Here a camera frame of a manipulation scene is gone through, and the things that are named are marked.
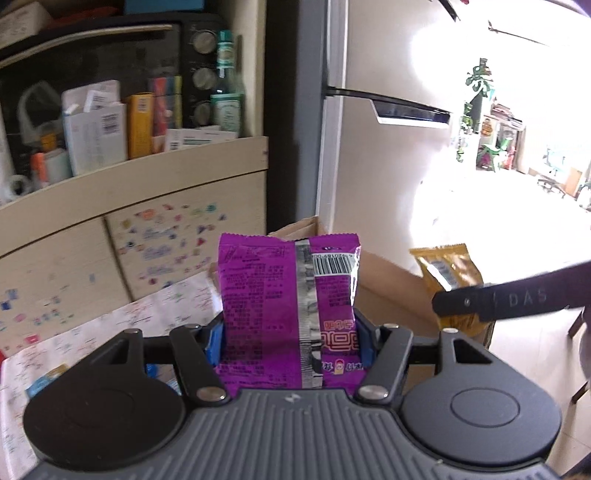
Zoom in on green glass bottle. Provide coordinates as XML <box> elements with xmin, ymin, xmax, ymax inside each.
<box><xmin>210</xmin><ymin>30</ymin><xmax>245</xmax><ymax>138</ymax></box>

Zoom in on cardboard box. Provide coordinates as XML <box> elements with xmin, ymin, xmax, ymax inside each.
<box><xmin>208</xmin><ymin>215</ymin><xmax>497</xmax><ymax>352</ymax></box>

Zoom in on colourful striped box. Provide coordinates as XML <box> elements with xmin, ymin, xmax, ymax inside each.
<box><xmin>148</xmin><ymin>76</ymin><xmax>183</xmax><ymax>138</ymax></box>

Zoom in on green plastic toy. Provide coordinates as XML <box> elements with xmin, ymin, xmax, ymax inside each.
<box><xmin>478</xmin><ymin>137</ymin><xmax>514</xmax><ymax>172</ymax></box>

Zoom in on floral tablecloth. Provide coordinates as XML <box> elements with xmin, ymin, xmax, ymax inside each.
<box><xmin>0</xmin><ymin>270</ymin><xmax>227</xmax><ymax>480</ymax></box>

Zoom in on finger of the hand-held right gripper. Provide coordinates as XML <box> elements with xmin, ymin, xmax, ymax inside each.
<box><xmin>431</xmin><ymin>284</ymin><xmax>497</xmax><ymax>319</ymax></box>

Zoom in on white jar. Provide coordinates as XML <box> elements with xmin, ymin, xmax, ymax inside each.
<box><xmin>45</xmin><ymin>148</ymin><xmax>73</xmax><ymax>184</ymax></box>

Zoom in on green plant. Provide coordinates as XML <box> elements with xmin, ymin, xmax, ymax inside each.
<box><xmin>462</xmin><ymin>58</ymin><xmax>495</xmax><ymax>162</ymax></box>

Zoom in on shelf of colourful things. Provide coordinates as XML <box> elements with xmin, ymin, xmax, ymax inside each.
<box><xmin>480</xmin><ymin>102</ymin><xmax>527</xmax><ymax>171</ymax></box>

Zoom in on blue and yellow packet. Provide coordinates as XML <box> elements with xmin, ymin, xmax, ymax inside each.
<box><xmin>25</xmin><ymin>364</ymin><xmax>71</xmax><ymax>400</ymax></box>

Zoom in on flat white medicine box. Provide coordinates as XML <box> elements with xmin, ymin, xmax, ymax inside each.
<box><xmin>164</xmin><ymin>124</ymin><xmax>239</xmax><ymax>153</ymax></box>

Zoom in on yellow snack packet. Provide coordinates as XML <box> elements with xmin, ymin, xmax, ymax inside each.
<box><xmin>409</xmin><ymin>244</ymin><xmax>495</xmax><ymax>335</ymax></box>

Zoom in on blue box on microwave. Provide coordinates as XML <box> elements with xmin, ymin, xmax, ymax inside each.
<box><xmin>124</xmin><ymin>0</ymin><xmax>205</xmax><ymax>14</ymax></box>

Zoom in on tape roll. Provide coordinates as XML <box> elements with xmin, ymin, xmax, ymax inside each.
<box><xmin>8</xmin><ymin>174</ymin><xmax>32</xmax><ymax>198</ymax></box>

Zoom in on white barcode box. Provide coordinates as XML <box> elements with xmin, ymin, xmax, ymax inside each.
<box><xmin>61</xmin><ymin>80</ymin><xmax>129</xmax><ymax>177</ymax></box>

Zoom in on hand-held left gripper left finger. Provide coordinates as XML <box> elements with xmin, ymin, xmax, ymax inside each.
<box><xmin>102</xmin><ymin>320</ymin><xmax>230</xmax><ymax>403</ymax></box>

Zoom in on orange tube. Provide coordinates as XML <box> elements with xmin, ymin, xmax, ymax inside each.
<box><xmin>30</xmin><ymin>151</ymin><xmax>48</xmax><ymax>189</ymax></box>

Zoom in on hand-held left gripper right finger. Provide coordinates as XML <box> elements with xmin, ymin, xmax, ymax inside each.
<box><xmin>353</xmin><ymin>308</ymin><xmax>492</xmax><ymax>403</ymax></box>

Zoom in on white plastic bag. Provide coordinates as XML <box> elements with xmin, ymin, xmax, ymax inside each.
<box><xmin>17</xmin><ymin>80</ymin><xmax>65</xmax><ymax>148</ymax></box>

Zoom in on pale box on microwave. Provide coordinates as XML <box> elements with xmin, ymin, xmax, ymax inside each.
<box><xmin>0</xmin><ymin>0</ymin><xmax>54</xmax><ymax>47</ymax></box>

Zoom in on purple snack packet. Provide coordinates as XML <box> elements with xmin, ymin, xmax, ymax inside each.
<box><xmin>217</xmin><ymin>232</ymin><xmax>362</xmax><ymax>391</ymax></box>

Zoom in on white refrigerator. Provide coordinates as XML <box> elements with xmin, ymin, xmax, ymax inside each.
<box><xmin>295</xmin><ymin>0</ymin><xmax>467</xmax><ymax>259</ymax></box>

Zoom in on orange box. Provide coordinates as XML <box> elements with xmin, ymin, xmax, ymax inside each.
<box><xmin>126</xmin><ymin>92</ymin><xmax>156</xmax><ymax>160</ymax></box>

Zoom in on beige cabinet with stickers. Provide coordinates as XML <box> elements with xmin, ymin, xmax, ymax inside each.
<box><xmin>0</xmin><ymin>135</ymin><xmax>269</xmax><ymax>356</ymax></box>

